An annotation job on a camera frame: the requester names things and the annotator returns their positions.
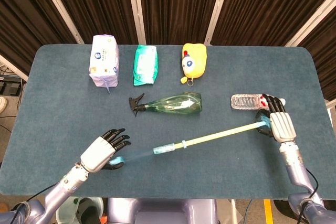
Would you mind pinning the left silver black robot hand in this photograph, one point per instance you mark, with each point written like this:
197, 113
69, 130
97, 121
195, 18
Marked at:
97, 153

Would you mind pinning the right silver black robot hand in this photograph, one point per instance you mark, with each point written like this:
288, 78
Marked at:
282, 127

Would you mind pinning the yellow plastic tube with label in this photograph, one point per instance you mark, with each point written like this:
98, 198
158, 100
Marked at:
210, 137

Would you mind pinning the right lavender robot arm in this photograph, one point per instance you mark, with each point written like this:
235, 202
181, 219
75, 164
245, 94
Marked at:
295, 169

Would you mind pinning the left lavender robot arm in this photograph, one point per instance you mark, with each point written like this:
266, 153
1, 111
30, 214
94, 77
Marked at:
60, 190

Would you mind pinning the clear plastic water bottle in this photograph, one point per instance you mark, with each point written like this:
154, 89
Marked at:
244, 102

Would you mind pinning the blue table cloth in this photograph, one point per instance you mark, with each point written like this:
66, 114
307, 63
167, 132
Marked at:
52, 129

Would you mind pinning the pale green bin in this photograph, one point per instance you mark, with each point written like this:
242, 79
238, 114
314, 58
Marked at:
65, 208

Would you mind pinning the dark brown curtain panel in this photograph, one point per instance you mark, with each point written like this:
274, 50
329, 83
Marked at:
325, 58
178, 3
267, 3
23, 19
97, 1

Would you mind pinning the lavender robot torso base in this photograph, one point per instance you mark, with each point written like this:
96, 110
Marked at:
157, 209

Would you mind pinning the white lavender tissue pack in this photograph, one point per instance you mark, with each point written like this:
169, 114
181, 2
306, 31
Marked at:
103, 61

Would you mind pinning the green spray bottle black trigger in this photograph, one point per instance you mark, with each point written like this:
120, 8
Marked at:
176, 104

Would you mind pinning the green wet wipes pack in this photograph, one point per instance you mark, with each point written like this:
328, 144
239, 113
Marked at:
145, 64

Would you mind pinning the yellow plush chick pouch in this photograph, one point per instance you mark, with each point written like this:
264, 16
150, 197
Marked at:
195, 61

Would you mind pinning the white partition frame post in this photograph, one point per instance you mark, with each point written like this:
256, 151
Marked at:
136, 6
312, 19
218, 9
61, 9
13, 68

